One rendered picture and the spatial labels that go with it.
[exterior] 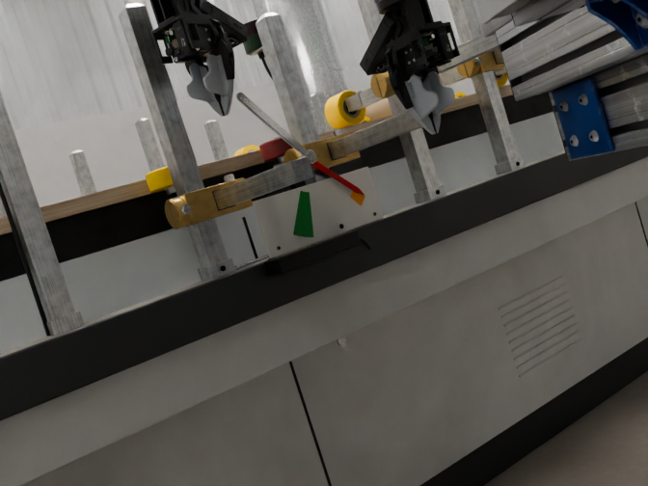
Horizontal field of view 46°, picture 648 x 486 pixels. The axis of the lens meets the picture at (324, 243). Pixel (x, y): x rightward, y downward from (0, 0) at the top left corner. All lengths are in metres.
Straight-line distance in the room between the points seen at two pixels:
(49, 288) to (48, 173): 7.73
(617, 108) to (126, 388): 0.78
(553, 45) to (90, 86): 8.66
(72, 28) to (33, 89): 0.93
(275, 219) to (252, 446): 0.47
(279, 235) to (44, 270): 0.39
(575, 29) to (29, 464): 0.89
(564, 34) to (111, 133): 8.57
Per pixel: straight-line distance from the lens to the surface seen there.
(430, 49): 1.17
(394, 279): 1.48
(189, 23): 1.20
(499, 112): 1.73
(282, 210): 1.32
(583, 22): 0.83
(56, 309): 1.17
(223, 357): 1.28
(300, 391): 1.58
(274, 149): 1.51
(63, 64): 9.36
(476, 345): 1.89
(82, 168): 2.37
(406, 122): 1.23
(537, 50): 0.92
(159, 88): 1.28
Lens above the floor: 0.78
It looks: 4 degrees down
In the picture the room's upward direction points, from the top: 18 degrees counter-clockwise
